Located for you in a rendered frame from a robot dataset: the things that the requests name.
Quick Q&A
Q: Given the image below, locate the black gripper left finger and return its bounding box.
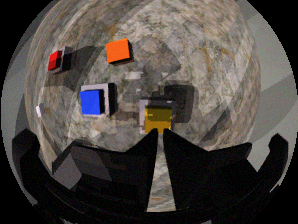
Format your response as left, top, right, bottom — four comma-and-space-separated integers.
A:
71, 128, 158, 212

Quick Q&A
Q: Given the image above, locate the red button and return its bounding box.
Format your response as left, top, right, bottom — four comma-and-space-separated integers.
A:
48, 45, 73, 75

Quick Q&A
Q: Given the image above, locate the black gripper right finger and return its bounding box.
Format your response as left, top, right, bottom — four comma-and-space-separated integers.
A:
162, 128, 253, 210

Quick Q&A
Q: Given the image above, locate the orange block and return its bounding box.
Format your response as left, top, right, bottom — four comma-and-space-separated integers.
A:
106, 37, 132, 64

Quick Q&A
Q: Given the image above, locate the blue button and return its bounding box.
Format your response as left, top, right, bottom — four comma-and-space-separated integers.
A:
80, 83, 116, 117

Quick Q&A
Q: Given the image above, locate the yellow button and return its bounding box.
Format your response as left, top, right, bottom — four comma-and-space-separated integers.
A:
140, 96, 177, 135

